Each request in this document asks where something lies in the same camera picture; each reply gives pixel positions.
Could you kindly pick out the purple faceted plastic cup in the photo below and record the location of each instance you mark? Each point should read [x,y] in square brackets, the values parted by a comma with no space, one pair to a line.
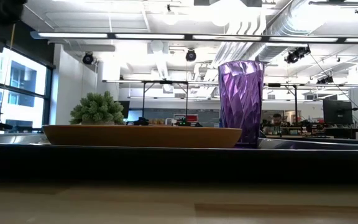
[241,99]

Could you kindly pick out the black serving tray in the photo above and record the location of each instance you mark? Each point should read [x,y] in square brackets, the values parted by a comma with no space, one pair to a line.
[166,161]

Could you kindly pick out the large office window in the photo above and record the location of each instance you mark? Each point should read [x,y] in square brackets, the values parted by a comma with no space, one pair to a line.
[23,77]

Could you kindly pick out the black ceiling dome camera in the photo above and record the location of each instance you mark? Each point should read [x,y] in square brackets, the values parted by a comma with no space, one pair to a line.
[88,58]
[190,55]

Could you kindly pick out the background black robot arm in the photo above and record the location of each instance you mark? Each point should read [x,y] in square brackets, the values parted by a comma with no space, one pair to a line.
[141,121]
[183,122]

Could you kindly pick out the black background rig frame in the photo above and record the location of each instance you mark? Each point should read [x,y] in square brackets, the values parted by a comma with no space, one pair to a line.
[143,99]
[296,102]

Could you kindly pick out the red sign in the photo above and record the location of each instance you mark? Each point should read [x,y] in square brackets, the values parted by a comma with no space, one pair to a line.
[191,118]

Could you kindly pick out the black ceiling rail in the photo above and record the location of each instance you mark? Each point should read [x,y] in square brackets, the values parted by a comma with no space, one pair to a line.
[334,3]

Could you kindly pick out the person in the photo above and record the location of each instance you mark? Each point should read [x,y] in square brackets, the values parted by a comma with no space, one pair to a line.
[277,118]

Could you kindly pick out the black track spotlights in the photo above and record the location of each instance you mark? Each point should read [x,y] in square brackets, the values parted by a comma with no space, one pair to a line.
[325,80]
[297,54]

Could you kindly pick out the black computer monitor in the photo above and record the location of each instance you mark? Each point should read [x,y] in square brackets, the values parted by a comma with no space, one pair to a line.
[337,112]

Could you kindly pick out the long LED light bar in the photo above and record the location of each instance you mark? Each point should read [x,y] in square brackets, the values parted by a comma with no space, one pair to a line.
[73,35]

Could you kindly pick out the silver ventilation duct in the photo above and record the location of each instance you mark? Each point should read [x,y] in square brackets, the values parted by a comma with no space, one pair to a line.
[291,21]

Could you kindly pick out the orange plate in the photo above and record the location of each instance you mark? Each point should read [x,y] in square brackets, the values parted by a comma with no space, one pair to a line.
[141,137]

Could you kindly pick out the green artificial plant in pot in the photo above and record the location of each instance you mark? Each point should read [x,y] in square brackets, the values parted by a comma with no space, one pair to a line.
[96,107]

